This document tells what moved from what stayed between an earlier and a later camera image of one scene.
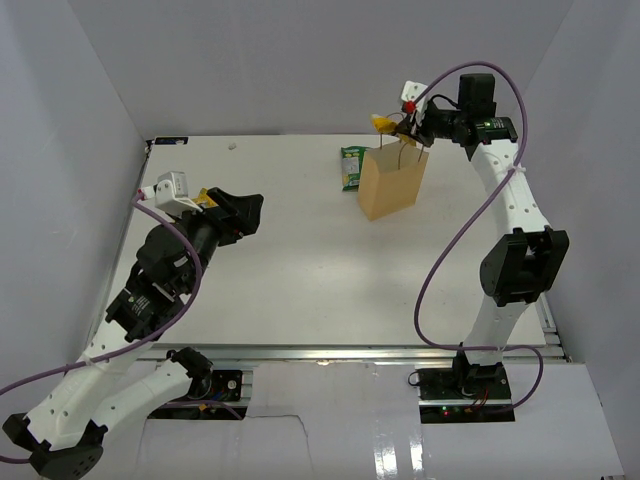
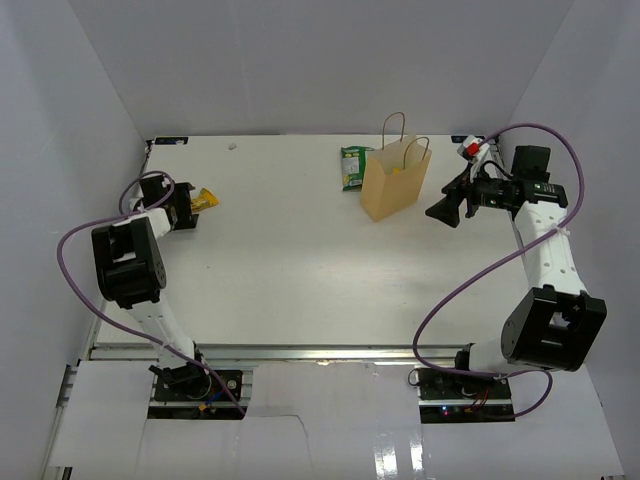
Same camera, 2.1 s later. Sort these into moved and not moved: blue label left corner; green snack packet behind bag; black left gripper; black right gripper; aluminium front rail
Moved: black right gripper; black left gripper
Not moved: aluminium front rail; green snack packet behind bag; blue label left corner
